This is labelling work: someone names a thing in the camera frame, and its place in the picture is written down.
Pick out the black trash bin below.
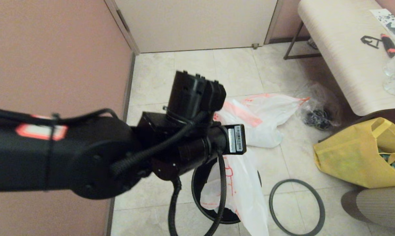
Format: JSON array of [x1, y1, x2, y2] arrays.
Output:
[[192, 157, 262, 224]]

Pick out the white ribbed cylinder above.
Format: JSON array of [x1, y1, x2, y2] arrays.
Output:
[[341, 186, 395, 230]]

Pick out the clear bag of dark parts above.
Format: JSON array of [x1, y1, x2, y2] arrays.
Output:
[[296, 82, 342, 131]]

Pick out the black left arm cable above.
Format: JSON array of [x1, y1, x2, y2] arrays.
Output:
[[0, 106, 227, 236]]

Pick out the printed black white paper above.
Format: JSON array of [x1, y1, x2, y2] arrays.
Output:
[[369, 9, 395, 38]]

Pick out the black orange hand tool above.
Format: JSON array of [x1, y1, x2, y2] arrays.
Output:
[[380, 34, 395, 59]]

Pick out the light wood-grain table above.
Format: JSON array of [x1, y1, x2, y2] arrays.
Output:
[[284, 0, 395, 117]]

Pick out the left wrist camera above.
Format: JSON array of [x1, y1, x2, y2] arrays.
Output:
[[166, 70, 227, 122]]

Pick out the teal patterned tote contents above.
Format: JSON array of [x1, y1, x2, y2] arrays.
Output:
[[379, 152, 395, 171]]

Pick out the fresh white red-print trash bag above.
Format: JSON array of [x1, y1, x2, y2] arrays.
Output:
[[200, 100, 270, 236]]

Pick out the yellow fabric tote bag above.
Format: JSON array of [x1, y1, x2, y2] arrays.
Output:
[[313, 117, 395, 189]]

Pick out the grey bin retaining ring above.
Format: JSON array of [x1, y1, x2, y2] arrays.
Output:
[[269, 179, 326, 236]]

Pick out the white door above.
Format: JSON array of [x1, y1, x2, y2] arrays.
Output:
[[114, 0, 278, 53]]

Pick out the black hook clip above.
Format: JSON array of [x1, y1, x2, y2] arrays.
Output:
[[361, 36, 381, 50]]

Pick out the used white red-print trash bag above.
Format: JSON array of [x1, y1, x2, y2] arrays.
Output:
[[243, 93, 310, 148]]

